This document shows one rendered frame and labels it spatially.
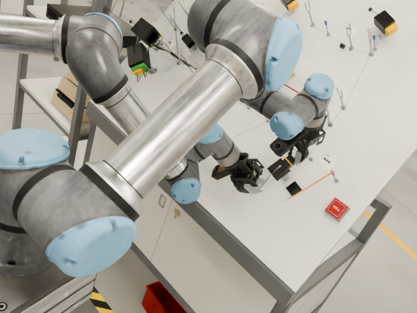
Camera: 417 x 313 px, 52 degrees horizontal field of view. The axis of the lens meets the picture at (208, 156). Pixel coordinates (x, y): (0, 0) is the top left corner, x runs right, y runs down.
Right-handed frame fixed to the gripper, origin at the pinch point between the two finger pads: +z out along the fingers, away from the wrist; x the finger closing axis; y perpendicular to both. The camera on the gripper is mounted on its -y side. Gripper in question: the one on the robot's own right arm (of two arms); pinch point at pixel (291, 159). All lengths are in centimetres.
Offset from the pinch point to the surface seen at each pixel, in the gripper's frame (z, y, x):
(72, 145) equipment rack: 52, -59, 81
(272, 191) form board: 11.3, -7.5, -2.4
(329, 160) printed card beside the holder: 2.3, 11.6, -5.6
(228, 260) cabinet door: 32.1, -28.3, -9.6
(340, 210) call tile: 2.4, 3.2, -21.3
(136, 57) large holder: 3, -23, 70
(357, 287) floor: 163, 62, -30
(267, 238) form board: 15.6, -16.8, -14.2
